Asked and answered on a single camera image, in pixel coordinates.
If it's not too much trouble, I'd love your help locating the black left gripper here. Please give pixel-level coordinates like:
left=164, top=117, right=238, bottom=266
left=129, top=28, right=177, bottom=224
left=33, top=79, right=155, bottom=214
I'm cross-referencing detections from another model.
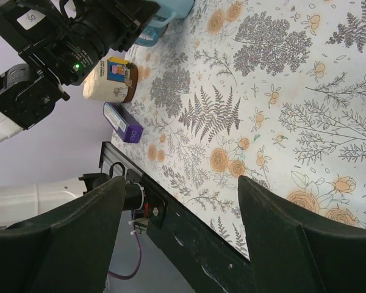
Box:
left=0, top=1, right=160, bottom=85

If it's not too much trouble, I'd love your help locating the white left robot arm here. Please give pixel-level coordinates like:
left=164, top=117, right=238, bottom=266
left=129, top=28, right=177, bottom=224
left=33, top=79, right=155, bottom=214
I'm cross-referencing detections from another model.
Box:
left=0, top=1, right=160, bottom=143

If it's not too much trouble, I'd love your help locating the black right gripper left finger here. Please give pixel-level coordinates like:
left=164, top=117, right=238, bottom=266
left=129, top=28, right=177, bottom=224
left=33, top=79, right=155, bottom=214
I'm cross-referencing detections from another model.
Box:
left=0, top=176, right=126, bottom=292

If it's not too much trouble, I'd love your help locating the blue mug yellow inside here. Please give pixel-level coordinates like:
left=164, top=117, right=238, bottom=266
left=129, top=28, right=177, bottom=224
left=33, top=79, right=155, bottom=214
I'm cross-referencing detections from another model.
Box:
left=135, top=0, right=194, bottom=47

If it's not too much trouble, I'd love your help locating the purple small box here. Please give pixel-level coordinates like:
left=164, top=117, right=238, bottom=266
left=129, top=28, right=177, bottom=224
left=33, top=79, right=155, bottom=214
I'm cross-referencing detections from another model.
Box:
left=103, top=102, right=143, bottom=143

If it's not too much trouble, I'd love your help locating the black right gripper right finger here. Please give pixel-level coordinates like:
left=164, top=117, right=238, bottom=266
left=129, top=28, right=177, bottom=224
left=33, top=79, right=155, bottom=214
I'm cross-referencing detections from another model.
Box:
left=238, top=176, right=366, bottom=292

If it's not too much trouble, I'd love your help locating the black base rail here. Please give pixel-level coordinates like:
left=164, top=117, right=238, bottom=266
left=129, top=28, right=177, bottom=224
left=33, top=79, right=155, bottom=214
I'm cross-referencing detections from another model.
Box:
left=99, top=142, right=256, bottom=292

